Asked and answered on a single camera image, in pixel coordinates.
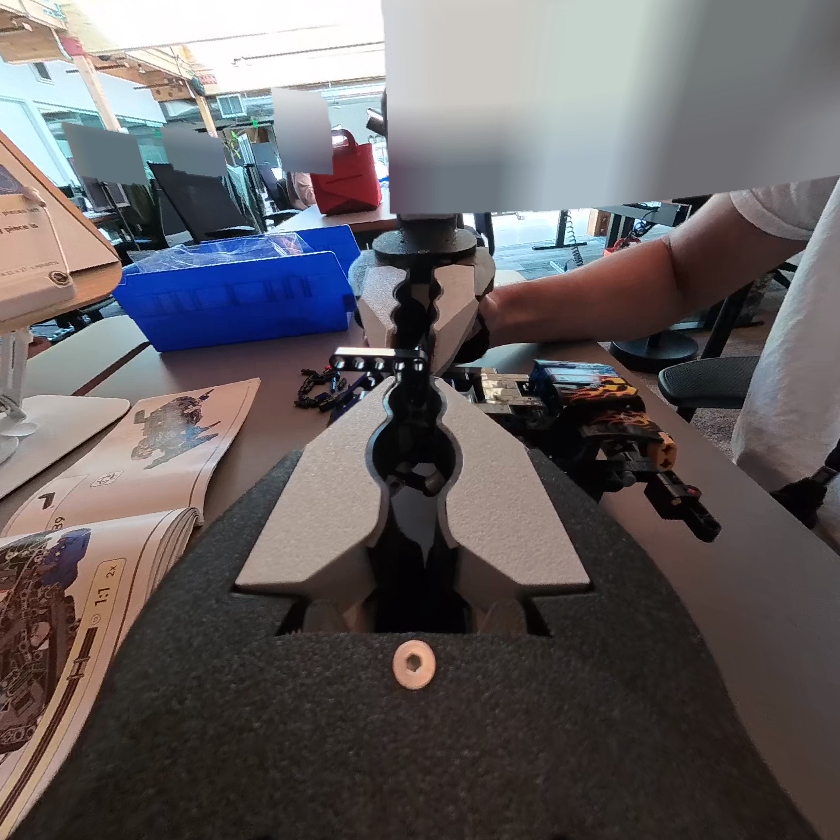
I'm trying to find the person's right forearm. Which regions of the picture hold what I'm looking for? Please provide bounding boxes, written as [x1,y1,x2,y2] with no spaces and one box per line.
[479,190,811,349]

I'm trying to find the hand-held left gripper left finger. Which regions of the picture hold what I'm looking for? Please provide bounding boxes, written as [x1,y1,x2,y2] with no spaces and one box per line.
[234,376,396,634]

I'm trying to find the open instruction booklet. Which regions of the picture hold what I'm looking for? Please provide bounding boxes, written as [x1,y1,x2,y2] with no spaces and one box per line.
[0,377,262,834]

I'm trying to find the black lego liftarm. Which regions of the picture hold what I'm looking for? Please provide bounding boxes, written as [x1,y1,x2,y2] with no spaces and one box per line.
[330,350,454,496]

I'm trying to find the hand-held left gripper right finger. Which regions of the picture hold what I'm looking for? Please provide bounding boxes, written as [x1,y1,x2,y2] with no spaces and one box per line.
[430,378,593,634]

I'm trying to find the black round pedestal base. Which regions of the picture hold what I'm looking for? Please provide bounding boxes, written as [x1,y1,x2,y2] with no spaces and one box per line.
[610,328,700,374]

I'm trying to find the black strap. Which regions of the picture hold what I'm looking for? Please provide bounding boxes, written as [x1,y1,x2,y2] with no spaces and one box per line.
[771,440,840,532]

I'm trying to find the white wooden book stand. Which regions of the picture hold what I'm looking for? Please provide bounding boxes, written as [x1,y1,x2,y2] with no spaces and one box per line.
[0,128,132,500]

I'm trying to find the lego truck model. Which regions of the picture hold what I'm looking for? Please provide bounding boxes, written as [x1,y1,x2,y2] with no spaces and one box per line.
[446,360,723,544]

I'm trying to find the black mesh office chair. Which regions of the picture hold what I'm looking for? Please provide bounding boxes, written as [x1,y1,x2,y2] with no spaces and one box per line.
[658,356,762,421]

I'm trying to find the blue plastic bin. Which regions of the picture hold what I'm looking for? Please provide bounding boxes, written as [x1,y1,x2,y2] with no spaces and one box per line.
[113,225,362,353]

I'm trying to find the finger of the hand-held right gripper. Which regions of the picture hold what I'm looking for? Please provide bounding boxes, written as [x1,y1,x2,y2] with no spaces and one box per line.
[357,264,421,355]
[420,262,483,378]

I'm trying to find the red tote bag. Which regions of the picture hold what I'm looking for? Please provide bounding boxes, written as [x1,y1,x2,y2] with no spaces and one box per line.
[310,129,383,216]

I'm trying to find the clear plastic bags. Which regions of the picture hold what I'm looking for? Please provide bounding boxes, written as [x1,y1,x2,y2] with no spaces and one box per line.
[131,233,316,273]

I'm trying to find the background wooden table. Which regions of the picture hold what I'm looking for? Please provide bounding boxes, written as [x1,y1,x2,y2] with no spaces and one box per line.
[272,203,395,234]

